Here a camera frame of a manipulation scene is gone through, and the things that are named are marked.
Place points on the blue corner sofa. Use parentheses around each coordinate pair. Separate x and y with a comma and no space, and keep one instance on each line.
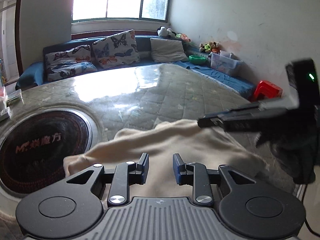
(143,43)

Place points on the butterfly print pillow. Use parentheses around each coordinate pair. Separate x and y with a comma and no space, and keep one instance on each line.
(116,48)
(67,55)
(71,71)

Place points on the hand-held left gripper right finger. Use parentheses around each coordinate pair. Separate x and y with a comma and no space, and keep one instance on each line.
(178,167)

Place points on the orange green plush toy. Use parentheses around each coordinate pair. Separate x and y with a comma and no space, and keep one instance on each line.
(183,37)

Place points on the green plastic bowl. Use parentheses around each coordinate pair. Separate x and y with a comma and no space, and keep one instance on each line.
(197,59)

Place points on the cream long-sleeve garment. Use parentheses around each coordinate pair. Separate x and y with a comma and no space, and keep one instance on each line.
(200,150)

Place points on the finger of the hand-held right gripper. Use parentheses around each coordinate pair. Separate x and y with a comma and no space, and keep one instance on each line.
(225,123)

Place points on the plain grey pillow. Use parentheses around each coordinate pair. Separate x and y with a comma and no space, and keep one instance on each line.
(168,50)

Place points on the brown plush bear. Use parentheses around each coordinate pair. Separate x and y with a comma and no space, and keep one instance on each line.
(215,47)

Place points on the brown wooden door frame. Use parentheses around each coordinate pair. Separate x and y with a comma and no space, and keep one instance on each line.
(19,30)

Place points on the panda plush toy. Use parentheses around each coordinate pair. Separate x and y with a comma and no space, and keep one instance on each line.
(165,32)

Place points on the clear plastic storage box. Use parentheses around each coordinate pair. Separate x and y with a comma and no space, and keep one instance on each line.
(223,63)

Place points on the clear plastic packet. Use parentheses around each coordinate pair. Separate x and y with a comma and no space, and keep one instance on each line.
(15,97)

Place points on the blue patterned sofa cover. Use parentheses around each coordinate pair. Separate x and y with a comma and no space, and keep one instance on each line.
(220,77)

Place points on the green yellow plush toy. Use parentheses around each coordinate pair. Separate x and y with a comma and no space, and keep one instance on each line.
(207,48)

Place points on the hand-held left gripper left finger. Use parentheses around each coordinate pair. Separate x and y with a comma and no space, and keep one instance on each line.
(143,166)

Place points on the red plastic stool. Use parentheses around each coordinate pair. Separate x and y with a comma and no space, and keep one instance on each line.
(266,90)

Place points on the white box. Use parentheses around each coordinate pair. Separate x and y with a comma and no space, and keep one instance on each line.
(4,113)

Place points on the round black induction cooker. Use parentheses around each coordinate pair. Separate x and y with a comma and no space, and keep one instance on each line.
(45,155)

